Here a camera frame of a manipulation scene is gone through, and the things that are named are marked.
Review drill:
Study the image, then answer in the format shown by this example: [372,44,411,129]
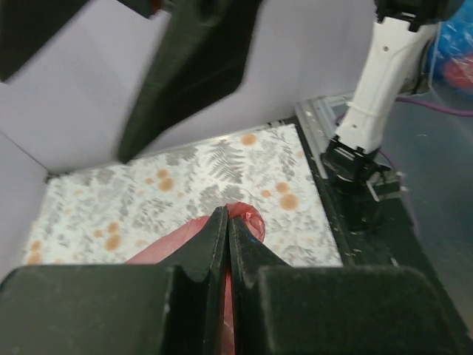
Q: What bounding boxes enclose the red plastic trash bag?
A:
[125,201,267,355]

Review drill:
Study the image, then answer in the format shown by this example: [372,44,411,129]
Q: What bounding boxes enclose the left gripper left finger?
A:
[1,207,228,354]

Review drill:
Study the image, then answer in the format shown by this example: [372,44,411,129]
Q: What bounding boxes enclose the floral patterned table mat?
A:
[22,124,341,266]

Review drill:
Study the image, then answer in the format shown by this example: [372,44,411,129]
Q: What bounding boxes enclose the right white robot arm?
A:
[1,1,452,187]

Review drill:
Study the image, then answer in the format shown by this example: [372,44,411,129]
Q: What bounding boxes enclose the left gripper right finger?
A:
[228,217,462,354]

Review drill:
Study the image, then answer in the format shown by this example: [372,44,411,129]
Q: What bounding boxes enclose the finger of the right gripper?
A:
[118,1,262,163]
[0,0,156,84]

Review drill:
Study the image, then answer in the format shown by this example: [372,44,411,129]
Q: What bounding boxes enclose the blue plastic bag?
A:
[429,1,472,97]

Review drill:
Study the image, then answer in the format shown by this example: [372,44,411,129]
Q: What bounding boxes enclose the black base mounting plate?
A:
[265,118,444,297]

